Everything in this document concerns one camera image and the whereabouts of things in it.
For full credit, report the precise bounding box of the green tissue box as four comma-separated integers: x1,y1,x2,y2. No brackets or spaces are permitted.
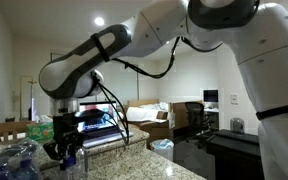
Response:
25,114,56,143

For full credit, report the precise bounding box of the white door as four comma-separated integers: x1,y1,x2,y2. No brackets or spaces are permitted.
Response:
19,75,35,120

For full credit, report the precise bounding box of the black office chair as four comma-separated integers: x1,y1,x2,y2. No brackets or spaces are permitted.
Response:
183,101,218,149

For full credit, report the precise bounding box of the grey speckled mat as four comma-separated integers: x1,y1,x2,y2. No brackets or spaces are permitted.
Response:
206,129,266,180

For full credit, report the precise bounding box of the wrapped pack of water bottles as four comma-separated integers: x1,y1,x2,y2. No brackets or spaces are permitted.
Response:
0,137,42,180

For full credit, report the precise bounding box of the purple screen monitor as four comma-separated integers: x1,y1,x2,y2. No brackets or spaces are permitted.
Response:
28,97,38,122

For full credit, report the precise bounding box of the white wall light switch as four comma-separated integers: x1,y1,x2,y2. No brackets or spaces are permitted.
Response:
230,93,239,105

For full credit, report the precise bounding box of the white bedding bundle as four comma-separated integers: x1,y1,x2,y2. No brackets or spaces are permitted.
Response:
127,101,170,122

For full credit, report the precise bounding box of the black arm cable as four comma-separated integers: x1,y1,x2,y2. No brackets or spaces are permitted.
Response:
92,35,225,146

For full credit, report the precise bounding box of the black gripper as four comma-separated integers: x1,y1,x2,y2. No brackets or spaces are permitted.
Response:
44,111,85,162

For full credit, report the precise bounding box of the recessed ceiling light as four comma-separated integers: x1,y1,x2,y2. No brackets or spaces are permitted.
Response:
94,16,106,27

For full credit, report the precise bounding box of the wooden coat rack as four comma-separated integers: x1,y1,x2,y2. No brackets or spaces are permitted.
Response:
27,79,38,101

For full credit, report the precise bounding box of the silver open laptop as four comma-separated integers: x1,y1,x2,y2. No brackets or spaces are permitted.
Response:
78,100,135,149

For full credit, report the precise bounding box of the clear water bottle blue cap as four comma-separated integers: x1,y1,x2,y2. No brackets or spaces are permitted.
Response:
59,148,89,180

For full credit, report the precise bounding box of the tall cardboard box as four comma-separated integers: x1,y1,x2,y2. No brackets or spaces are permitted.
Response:
168,100,189,130

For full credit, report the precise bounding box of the white desktop monitor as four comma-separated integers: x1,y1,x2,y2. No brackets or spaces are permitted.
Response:
202,88,220,104

